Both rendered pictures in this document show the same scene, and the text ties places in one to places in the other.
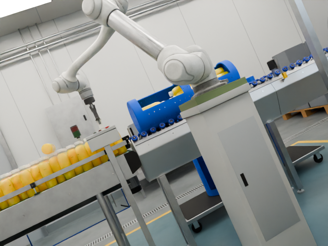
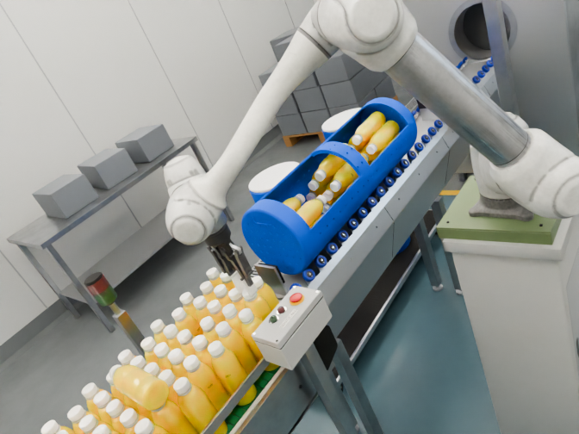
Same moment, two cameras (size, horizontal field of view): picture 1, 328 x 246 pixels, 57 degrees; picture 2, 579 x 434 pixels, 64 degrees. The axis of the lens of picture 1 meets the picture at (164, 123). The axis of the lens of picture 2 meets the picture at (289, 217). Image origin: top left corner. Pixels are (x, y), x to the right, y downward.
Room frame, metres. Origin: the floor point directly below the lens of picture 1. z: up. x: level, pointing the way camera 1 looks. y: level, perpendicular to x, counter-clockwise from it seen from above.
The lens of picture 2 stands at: (1.00, 0.77, 1.86)
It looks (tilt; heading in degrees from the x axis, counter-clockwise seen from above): 26 degrees down; 332
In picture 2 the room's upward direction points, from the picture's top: 24 degrees counter-clockwise
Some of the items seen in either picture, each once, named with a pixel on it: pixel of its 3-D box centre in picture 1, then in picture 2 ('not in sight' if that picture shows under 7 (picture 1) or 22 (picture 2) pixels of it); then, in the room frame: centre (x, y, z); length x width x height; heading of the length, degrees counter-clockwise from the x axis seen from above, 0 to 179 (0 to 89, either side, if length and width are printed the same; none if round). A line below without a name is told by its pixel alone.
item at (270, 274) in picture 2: (132, 134); (272, 278); (2.27, 0.26, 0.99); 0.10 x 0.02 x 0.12; 12
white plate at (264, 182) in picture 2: not in sight; (274, 176); (2.88, -0.24, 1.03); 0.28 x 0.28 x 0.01
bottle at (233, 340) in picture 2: (92, 152); (238, 353); (2.08, 0.53, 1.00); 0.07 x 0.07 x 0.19
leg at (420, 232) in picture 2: (275, 156); (425, 245); (2.56, -0.75, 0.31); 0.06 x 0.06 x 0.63; 12
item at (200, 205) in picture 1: (248, 184); (364, 288); (2.91, -0.50, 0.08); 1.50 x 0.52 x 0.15; 104
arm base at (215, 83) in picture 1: (210, 86); (511, 190); (1.72, -0.32, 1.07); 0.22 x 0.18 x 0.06; 98
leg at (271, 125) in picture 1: (285, 156); (449, 247); (2.43, -0.78, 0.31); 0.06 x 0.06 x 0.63; 12
